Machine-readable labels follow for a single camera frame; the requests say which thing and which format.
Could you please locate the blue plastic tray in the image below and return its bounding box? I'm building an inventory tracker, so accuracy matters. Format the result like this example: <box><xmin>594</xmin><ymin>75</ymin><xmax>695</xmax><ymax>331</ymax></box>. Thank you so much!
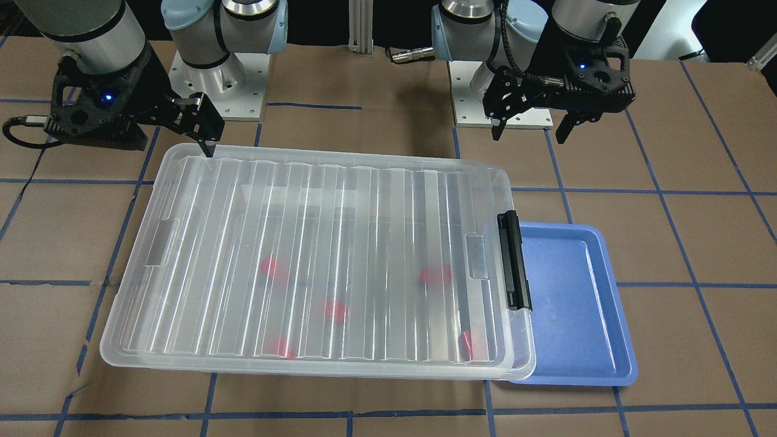
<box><xmin>504</xmin><ymin>222</ymin><xmax>638</xmax><ymax>387</ymax></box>

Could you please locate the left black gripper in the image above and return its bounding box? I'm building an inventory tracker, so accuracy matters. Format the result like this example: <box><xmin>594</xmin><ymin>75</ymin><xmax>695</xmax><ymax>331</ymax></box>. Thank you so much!
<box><xmin>484</xmin><ymin>36</ymin><xmax>636</xmax><ymax>144</ymax></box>

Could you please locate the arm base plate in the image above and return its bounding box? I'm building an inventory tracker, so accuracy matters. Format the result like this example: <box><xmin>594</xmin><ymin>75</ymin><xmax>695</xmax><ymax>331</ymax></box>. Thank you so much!
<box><xmin>169</xmin><ymin>52</ymin><xmax>272</xmax><ymax>121</ymax></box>
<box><xmin>447</xmin><ymin>59</ymin><xmax>554</xmax><ymax>130</ymax></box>

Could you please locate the clear plastic box lid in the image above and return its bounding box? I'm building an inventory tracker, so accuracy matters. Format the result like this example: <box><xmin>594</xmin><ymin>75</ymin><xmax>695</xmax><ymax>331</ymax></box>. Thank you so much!
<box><xmin>100</xmin><ymin>143</ymin><xmax>514</xmax><ymax>380</ymax></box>

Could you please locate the aluminium frame post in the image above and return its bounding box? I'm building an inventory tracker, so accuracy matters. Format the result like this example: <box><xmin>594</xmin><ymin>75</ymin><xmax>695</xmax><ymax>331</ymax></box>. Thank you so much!
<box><xmin>347</xmin><ymin>0</ymin><xmax>374</xmax><ymax>57</ymax></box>

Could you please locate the black box latch handle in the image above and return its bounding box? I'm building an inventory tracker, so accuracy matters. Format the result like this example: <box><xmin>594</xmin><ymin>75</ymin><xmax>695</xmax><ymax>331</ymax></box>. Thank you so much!
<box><xmin>497</xmin><ymin>210</ymin><xmax>532</xmax><ymax>311</ymax></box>

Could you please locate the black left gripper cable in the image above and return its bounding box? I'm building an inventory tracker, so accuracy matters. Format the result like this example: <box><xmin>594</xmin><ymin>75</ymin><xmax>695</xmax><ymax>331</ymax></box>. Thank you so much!
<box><xmin>2</xmin><ymin>114</ymin><xmax>61</xmax><ymax>150</ymax></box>

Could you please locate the red block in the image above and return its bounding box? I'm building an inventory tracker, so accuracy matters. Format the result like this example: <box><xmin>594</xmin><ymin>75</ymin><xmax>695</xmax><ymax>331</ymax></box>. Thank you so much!
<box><xmin>324</xmin><ymin>299</ymin><xmax>349</xmax><ymax>325</ymax></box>
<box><xmin>419</xmin><ymin>265</ymin><xmax>453</xmax><ymax>286</ymax></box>
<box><xmin>458</xmin><ymin>328</ymin><xmax>487</xmax><ymax>362</ymax></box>
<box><xmin>258</xmin><ymin>256</ymin><xmax>290</xmax><ymax>284</ymax></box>
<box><xmin>263</xmin><ymin>336</ymin><xmax>297</xmax><ymax>360</ymax></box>

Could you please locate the clear plastic storage box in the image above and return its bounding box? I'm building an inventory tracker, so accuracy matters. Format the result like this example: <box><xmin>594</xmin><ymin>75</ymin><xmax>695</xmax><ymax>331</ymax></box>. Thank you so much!
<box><xmin>502</xmin><ymin>192</ymin><xmax>537</xmax><ymax>381</ymax></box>

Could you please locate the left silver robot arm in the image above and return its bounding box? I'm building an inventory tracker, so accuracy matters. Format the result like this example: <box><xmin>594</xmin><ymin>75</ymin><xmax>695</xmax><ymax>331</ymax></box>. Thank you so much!
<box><xmin>431</xmin><ymin>1</ymin><xmax>639</xmax><ymax>143</ymax></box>

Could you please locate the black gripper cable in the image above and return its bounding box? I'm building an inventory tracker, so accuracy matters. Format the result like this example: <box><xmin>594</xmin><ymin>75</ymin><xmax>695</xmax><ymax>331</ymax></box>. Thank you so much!
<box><xmin>2</xmin><ymin>114</ymin><xmax>61</xmax><ymax>150</ymax></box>
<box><xmin>498</xmin><ymin>0</ymin><xmax>565</xmax><ymax>86</ymax></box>

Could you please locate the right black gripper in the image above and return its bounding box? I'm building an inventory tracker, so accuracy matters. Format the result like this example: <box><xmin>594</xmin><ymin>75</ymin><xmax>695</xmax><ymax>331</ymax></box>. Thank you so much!
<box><xmin>44</xmin><ymin>42</ymin><xmax>225</xmax><ymax>158</ymax></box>

